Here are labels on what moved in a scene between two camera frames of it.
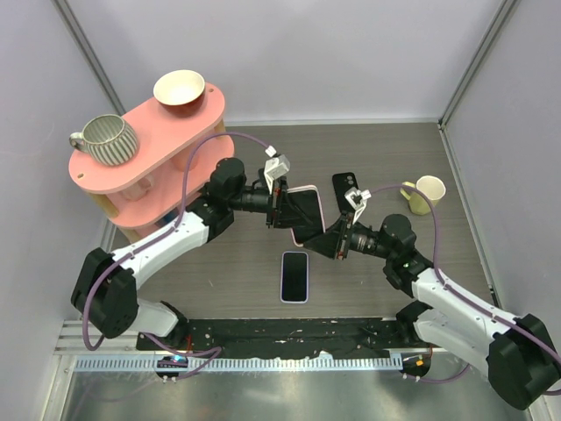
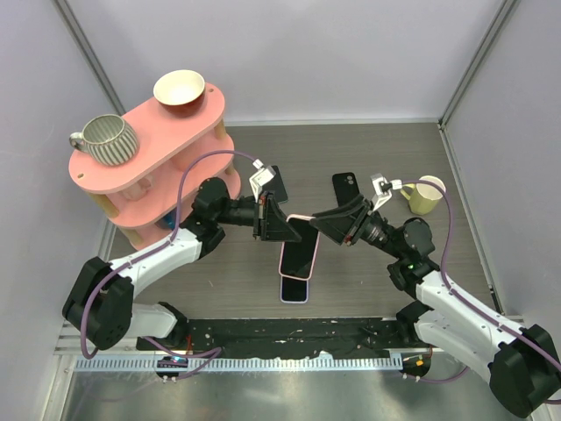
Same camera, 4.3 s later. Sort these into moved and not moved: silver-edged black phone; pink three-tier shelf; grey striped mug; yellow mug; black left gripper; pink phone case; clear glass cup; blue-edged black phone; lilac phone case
Moved: pink phone case; black left gripper; silver-edged black phone
Not moved: yellow mug; grey striped mug; clear glass cup; lilac phone case; blue-edged black phone; pink three-tier shelf
